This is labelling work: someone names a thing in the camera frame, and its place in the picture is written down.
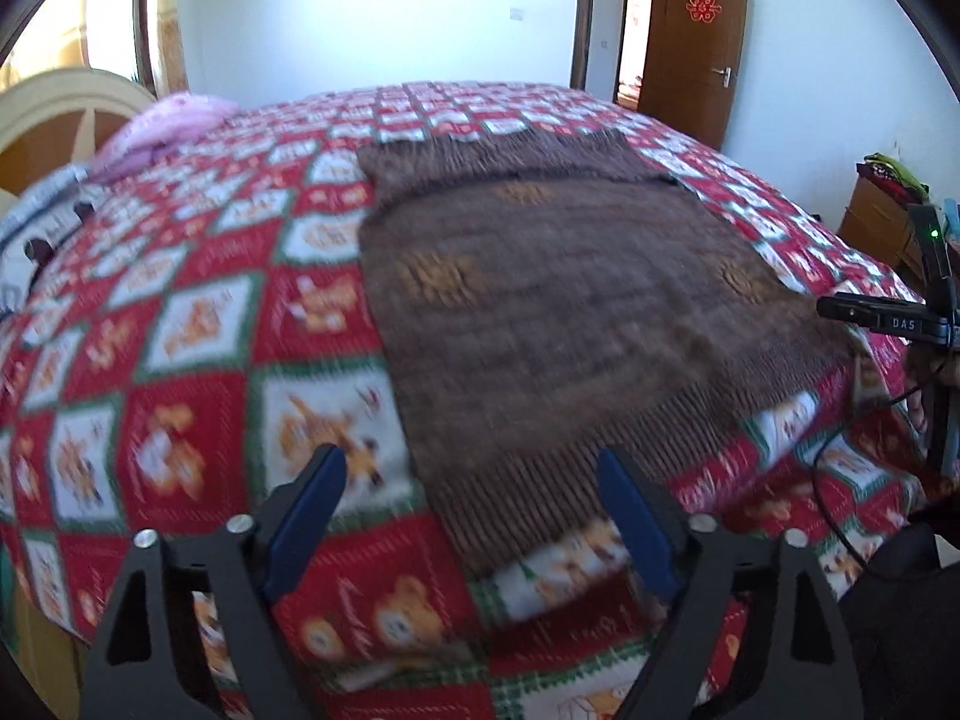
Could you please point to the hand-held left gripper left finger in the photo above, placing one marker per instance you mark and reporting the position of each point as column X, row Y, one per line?
column 307, row 525

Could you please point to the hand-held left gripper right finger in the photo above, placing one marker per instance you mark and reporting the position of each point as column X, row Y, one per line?
column 637, row 532

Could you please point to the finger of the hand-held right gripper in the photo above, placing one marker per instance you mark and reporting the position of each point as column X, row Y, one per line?
column 847, row 309

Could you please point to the brown knit sweater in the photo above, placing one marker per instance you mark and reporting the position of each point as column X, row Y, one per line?
column 562, row 330

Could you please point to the pile of colourful clothes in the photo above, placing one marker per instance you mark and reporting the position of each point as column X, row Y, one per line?
column 892, row 176

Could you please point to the person's right hand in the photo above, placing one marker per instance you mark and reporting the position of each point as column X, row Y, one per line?
column 916, row 412

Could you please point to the wooden cabinet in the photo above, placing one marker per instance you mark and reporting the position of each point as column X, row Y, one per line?
column 877, row 232

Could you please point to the red printed bear blanket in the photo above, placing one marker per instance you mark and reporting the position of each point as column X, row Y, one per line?
column 187, row 427

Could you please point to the brown wooden door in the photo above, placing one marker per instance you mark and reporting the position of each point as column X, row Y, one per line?
column 690, row 67

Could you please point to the person's dark clothing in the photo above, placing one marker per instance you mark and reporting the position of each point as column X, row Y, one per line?
column 907, row 637

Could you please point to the red paper door decoration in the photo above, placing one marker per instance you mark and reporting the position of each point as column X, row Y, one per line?
column 703, row 2

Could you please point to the pink quilt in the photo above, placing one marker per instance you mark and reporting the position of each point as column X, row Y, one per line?
column 165, row 124

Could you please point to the cream wooden bed headboard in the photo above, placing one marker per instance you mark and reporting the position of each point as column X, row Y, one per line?
column 45, row 97

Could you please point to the narrow yellow curtain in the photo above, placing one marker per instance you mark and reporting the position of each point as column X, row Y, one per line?
column 171, row 15

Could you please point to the window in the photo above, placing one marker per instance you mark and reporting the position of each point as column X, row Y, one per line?
column 142, row 7

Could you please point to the wide yellow curtain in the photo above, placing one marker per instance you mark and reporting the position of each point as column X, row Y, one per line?
column 45, row 7

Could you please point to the wooden bed side rail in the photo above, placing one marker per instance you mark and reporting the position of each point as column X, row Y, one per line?
column 45, row 645

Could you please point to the brown door frame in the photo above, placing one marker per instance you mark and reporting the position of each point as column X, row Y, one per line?
column 581, row 15

